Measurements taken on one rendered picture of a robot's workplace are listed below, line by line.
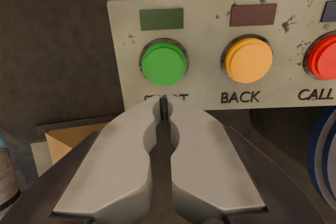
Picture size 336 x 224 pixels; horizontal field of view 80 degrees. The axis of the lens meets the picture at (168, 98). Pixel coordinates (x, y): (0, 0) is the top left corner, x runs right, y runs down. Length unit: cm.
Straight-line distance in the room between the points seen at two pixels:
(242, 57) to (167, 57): 6
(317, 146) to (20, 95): 98
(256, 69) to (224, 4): 6
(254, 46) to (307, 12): 5
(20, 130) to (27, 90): 17
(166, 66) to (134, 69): 3
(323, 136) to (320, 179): 9
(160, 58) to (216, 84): 6
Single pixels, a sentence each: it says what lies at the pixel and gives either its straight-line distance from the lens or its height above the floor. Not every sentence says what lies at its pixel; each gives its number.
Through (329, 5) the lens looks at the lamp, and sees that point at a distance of 22.
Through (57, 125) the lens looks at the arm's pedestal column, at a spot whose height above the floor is 2.
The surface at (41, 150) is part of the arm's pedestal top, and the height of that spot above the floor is 12.
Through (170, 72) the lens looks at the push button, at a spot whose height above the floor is 61.
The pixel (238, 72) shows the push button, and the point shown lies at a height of 61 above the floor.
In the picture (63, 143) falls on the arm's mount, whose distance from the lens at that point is 60.
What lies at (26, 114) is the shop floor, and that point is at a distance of 100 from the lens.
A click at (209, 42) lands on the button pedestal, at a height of 61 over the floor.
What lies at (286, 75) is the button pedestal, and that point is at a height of 59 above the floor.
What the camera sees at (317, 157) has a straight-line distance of 50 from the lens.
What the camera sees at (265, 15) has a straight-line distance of 20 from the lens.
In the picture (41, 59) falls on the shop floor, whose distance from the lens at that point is 94.
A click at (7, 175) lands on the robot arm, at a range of 65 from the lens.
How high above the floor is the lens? 79
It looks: 81 degrees down
